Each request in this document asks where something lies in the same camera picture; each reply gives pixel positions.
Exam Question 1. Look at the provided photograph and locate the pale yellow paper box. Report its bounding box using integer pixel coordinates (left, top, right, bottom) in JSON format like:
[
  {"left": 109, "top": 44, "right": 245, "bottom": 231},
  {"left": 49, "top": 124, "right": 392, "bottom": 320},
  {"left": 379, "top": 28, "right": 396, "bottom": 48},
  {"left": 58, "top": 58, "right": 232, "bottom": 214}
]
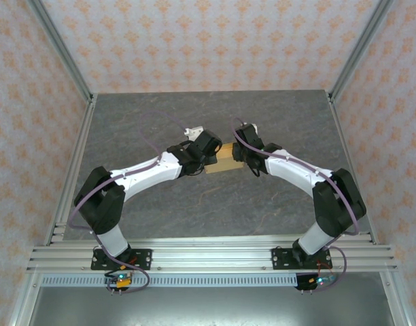
[{"left": 204, "top": 141, "right": 245, "bottom": 176}]

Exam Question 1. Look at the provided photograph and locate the aluminium mounting beam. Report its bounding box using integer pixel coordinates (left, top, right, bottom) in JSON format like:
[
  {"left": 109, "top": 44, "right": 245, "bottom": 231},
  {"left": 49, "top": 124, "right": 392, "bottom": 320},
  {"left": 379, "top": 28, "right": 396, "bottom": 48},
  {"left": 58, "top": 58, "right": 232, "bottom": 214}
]
[{"left": 26, "top": 237, "right": 398, "bottom": 274}]

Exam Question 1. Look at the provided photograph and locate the grey metal sheet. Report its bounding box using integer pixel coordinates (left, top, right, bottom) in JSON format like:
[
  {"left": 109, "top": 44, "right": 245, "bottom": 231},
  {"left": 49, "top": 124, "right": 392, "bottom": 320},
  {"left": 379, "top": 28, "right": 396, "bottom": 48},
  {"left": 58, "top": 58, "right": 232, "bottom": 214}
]
[{"left": 27, "top": 287, "right": 396, "bottom": 326}]

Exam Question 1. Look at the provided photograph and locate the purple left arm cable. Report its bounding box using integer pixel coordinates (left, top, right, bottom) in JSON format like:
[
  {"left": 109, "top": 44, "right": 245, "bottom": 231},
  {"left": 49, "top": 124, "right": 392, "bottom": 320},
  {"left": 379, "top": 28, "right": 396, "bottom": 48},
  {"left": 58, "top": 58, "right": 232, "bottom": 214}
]
[{"left": 67, "top": 110, "right": 150, "bottom": 295}]

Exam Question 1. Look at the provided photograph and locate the aluminium table side rail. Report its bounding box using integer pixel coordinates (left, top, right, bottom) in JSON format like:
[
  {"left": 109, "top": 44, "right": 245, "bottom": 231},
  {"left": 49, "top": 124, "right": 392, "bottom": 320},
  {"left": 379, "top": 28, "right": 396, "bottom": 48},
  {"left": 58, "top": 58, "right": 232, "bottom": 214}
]
[
  {"left": 326, "top": 90, "right": 379, "bottom": 245},
  {"left": 43, "top": 94, "right": 99, "bottom": 245}
]

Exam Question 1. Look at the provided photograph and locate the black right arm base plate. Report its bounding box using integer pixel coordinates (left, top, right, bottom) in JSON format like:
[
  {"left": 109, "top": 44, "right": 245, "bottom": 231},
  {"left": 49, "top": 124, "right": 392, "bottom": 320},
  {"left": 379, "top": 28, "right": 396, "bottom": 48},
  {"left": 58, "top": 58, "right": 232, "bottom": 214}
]
[{"left": 271, "top": 247, "right": 331, "bottom": 271}]

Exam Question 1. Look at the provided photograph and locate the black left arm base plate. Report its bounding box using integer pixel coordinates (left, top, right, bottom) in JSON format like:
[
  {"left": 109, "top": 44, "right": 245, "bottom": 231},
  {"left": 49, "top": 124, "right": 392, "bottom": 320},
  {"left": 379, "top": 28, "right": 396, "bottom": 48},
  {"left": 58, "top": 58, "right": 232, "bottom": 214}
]
[{"left": 90, "top": 249, "right": 153, "bottom": 271}]

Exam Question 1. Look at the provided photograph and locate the grey slotted cable duct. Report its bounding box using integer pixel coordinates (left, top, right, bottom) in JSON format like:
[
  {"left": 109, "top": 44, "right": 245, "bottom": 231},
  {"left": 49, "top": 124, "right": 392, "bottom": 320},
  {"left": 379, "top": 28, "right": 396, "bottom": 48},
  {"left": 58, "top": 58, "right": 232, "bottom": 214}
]
[{"left": 41, "top": 274, "right": 299, "bottom": 288}]

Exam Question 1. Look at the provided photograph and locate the aluminium frame post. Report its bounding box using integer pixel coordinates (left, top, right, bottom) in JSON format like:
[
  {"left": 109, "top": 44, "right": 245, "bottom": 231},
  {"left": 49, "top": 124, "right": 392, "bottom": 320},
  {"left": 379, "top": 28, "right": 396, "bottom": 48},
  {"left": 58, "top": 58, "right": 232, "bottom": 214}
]
[
  {"left": 328, "top": 0, "right": 396, "bottom": 103},
  {"left": 26, "top": 0, "right": 95, "bottom": 103}
]

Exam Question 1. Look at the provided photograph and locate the aluminium frame leg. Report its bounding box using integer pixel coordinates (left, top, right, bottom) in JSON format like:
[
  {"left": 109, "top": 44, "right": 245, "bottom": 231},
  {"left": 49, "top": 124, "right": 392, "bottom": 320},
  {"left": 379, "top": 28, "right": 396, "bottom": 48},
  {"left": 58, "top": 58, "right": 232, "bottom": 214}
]
[
  {"left": 379, "top": 271, "right": 416, "bottom": 326},
  {"left": 9, "top": 273, "right": 42, "bottom": 326}
]

